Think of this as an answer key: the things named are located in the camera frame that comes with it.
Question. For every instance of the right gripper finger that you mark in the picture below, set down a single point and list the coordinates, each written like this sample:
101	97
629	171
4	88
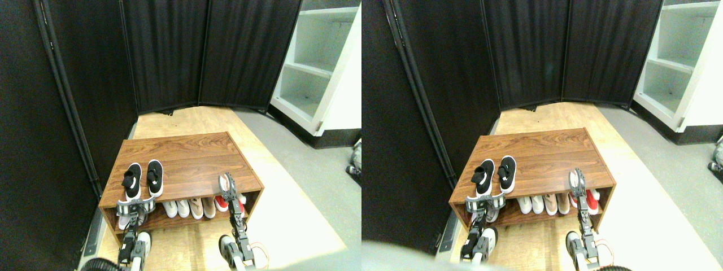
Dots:
584	186
224	186
234	190
573	181

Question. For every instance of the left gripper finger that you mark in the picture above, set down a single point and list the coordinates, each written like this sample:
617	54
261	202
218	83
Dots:
126	206
496	200
147	205
476	202

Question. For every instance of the black shoe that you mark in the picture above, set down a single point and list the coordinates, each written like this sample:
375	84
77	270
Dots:
507	174
133	182
483	177
155	178

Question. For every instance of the beige shoe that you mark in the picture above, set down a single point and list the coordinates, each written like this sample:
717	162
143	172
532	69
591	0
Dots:
196	210
563	204
209	209
550	205

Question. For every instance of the brown shoe rack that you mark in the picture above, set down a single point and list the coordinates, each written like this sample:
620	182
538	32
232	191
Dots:
192	158
542	152

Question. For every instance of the grey machine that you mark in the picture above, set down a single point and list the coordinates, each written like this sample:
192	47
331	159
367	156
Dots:
717	161
356	164

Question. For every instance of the black curtain stand pole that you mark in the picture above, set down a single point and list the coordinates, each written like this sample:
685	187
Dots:
65	84
419	84

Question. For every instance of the white shelf unit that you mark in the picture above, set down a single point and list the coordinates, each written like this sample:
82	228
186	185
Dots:
678	51
316	56

